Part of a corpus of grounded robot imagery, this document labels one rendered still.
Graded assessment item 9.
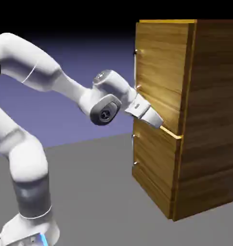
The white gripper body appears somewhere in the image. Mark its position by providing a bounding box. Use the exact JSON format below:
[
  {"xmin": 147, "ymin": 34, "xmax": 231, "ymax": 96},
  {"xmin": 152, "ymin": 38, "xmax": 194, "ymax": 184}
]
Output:
[{"xmin": 141, "ymin": 106, "xmax": 164, "ymax": 129}]

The large wooden cabinet door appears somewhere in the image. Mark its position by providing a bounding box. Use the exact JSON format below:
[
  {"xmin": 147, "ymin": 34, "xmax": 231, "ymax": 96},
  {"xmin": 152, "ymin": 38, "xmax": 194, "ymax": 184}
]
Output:
[{"xmin": 134, "ymin": 22, "xmax": 195, "ymax": 136}]

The light wooden cabinet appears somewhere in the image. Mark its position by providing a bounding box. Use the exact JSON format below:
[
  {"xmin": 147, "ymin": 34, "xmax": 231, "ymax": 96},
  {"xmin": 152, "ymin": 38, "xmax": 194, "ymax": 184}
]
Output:
[{"xmin": 131, "ymin": 19, "xmax": 233, "ymax": 222}]

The long silver door handle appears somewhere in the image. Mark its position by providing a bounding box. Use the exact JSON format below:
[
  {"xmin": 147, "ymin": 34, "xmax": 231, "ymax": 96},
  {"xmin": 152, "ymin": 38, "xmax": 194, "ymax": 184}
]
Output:
[{"xmin": 133, "ymin": 49, "xmax": 142, "ymax": 90}]

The short silver door handle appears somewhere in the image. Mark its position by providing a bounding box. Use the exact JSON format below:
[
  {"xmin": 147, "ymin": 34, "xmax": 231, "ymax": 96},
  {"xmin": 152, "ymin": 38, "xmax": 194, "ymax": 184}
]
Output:
[{"xmin": 131, "ymin": 134, "xmax": 140, "ymax": 166}]

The small wooden cabinet door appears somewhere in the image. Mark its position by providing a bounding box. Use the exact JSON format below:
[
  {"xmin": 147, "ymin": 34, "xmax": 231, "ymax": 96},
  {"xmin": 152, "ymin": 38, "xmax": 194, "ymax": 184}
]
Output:
[{"xmin": 131, "ymin": 118, "xmax": 183, "ymax": 220}]

